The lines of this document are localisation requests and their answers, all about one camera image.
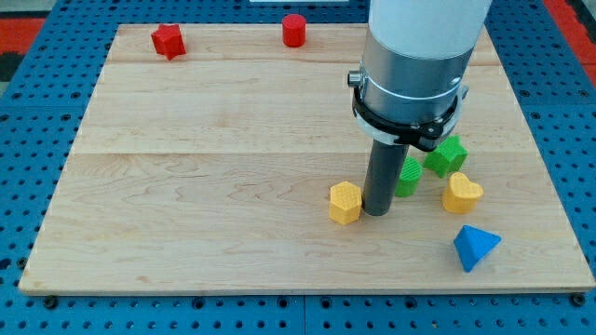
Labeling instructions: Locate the blue triangle block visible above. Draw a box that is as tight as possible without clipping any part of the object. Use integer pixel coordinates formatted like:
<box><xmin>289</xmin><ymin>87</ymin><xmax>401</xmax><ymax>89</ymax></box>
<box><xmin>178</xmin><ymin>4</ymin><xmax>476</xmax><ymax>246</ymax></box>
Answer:
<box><xmin>454</xmin><ymin>225</ymin><xmax>502</xmax><ymax>273</ymax></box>

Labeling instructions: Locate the red star block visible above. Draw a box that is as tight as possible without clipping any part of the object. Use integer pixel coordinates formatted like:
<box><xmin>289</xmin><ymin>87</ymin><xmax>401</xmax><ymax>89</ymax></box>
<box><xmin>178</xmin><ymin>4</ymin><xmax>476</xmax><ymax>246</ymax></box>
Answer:
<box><xmin>151</xmin><ymin>24</ymin><xmax>186</xmax><ymax>60</ymax></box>

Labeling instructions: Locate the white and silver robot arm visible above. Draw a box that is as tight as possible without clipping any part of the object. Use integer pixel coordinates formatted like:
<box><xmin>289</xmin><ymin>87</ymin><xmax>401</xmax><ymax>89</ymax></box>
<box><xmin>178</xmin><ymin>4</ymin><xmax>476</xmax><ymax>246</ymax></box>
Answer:
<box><xmin>347</xmin><ymin>0</ymin><xmax>492</xmax><ymax>152</ymax></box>

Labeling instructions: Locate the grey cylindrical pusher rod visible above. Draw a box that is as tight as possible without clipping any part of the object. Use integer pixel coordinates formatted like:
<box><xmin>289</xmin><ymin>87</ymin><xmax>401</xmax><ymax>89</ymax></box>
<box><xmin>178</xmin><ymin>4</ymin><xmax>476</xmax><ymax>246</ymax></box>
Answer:
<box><xmin>362</xmin><ymin>140</ymin><xmax>409</xmax><ymax>216</ymax></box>

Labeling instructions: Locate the red cylinder block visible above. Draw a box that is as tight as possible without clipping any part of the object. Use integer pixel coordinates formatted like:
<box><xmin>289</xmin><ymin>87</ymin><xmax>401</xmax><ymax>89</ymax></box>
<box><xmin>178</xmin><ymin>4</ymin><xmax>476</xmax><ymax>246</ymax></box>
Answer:
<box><xmin>281</xmin><ymin>14</ymin><xmax>306</xmax><ymax>47</ymax></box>

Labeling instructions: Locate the yellow hexagon block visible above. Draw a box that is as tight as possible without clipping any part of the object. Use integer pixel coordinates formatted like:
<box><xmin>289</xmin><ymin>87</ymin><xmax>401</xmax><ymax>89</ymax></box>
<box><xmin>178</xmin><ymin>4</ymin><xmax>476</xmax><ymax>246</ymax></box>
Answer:
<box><xmin>329</xmin><ymin>181</ymin><xmax>362</xmax><ymax>225</ymax></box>

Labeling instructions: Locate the black clamp ring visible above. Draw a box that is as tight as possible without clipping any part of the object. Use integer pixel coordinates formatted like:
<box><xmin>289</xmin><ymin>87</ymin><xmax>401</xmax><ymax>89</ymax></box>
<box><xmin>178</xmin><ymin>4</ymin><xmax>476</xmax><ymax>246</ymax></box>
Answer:
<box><xmin>351</xmin><ymin>86</ymin><xmax>469</xmax><ymax>154</ymax></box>

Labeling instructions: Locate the green star block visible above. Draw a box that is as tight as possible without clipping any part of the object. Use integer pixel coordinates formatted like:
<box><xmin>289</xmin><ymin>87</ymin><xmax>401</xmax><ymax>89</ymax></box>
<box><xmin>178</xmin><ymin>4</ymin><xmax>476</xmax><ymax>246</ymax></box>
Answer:
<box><xmin>423</xmin><ymin>135</ymin><xmax>468</xmax><ymax>178</ymax></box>

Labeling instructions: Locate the green cylinder block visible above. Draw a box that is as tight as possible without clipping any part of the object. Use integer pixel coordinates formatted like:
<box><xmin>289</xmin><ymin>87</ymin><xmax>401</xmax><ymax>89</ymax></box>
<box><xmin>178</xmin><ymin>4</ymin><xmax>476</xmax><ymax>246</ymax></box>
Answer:
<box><xmin>395</xmin><ymin>156</ymin><xmax>423</xmax><ymax>197</ymax></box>

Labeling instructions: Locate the yellow heart block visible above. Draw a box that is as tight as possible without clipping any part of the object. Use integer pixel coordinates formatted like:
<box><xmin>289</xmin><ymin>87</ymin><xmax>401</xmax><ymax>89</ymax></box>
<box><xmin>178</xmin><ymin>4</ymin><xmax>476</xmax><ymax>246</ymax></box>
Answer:
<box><xmin>441</xmin><ymin>172</ymin><xmax>484</xmax><ymax>214</ymax></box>

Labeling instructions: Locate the wooden board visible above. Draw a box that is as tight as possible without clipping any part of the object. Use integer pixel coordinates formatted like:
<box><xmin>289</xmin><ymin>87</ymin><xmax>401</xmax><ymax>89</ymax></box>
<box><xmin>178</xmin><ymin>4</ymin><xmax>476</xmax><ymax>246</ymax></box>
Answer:
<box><xmin>19</xmin><ymin>24</ymin><xmax>595</xmax><ymax>296</ymax></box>

